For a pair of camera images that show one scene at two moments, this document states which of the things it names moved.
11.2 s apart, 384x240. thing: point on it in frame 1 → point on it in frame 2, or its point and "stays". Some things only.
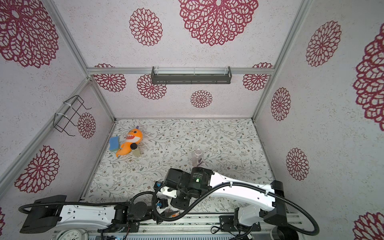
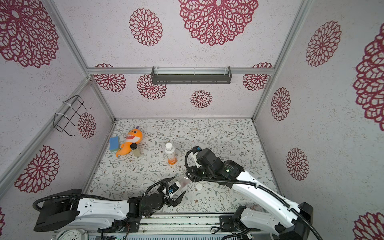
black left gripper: [159, 220] → [176, 203]
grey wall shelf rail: [191, 75] stays
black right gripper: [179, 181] → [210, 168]
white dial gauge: [73, 234] stays
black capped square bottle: [135, 152] stays
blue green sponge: [114, 144] stays
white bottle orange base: [174, 215] → [170, 151]
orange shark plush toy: [133, 136] stays
